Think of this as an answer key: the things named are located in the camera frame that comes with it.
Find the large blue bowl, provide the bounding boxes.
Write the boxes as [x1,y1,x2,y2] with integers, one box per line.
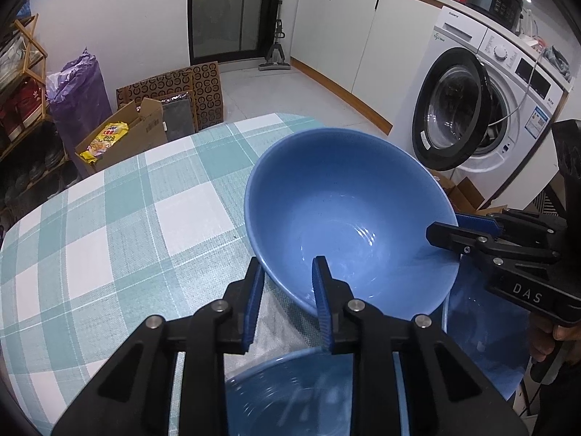
[244,128,459,320]

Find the white kitchen cabinets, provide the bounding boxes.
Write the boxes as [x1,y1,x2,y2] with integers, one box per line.
[290,0,443,134]

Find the person's right hand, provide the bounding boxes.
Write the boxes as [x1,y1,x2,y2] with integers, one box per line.
[528,313,581,363]

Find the open red cardboard box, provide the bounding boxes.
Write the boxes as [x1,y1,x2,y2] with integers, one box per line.
[430,170,506,215]

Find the white washing machine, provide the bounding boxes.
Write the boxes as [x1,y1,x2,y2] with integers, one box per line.
[389,7,564,208]

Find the teal checked tablecloth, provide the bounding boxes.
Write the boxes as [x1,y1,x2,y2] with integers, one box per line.
[1,113,317,435]

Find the grey floor mop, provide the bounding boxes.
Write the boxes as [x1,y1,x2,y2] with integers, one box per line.
[258,0,291,72]

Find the yellow snack packet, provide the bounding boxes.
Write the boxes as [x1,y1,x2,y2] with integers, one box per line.
[79,122,129,164]

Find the brown cardboard box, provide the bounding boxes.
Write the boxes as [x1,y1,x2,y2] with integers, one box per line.
[74,98,167,175]

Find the patterned cardboard sheet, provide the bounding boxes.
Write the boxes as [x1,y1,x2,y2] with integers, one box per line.
[116,61,224,132]

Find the purple plastic bag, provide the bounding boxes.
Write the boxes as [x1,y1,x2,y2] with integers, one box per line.
[46,49,112,164]

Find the black glass sliding door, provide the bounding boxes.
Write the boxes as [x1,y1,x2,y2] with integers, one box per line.
[187,0,280,65]

